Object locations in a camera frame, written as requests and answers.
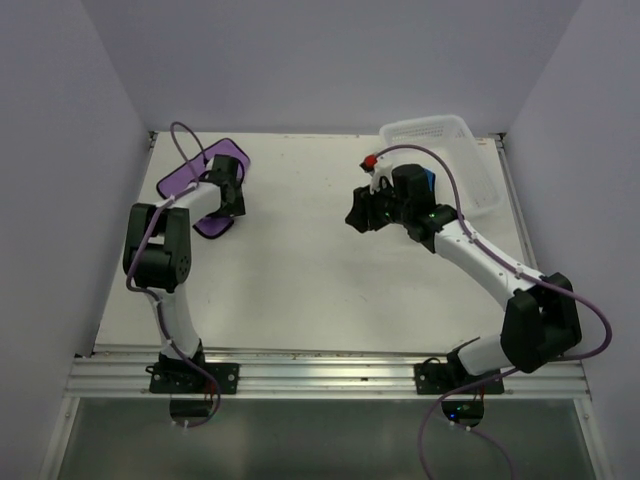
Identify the black base bracket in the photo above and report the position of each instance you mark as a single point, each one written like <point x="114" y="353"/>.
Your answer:
<point x="434" y="377"/>
<point x="178" y="378"/>

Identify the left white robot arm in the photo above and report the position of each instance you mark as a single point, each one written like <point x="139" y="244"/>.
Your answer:
<point x="205" y="196"/>

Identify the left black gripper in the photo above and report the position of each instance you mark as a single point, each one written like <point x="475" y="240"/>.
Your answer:
<point x="236" y="208"/>

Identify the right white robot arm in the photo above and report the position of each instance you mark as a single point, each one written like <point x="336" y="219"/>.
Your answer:
<point x="540" y="322"/>

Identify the left black base bracket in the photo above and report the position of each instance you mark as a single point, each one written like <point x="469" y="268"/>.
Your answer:
<point x="178" y="378"/>

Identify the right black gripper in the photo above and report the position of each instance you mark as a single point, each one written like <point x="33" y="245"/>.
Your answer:
<point x="362" y="215"/>

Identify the aluminium mounting rail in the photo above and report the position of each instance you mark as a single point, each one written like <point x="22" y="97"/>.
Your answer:
<point x="121" y="373"/>

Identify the right black base bracket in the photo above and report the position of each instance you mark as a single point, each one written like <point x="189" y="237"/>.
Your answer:
<point x="434" y="377"/>

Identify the white plastic basket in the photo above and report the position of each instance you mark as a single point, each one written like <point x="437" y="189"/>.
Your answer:
<point x="449" y="137"/>

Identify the blue towel black trim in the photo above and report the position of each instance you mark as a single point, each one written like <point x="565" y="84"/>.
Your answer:
<point x="431" y="177"/>

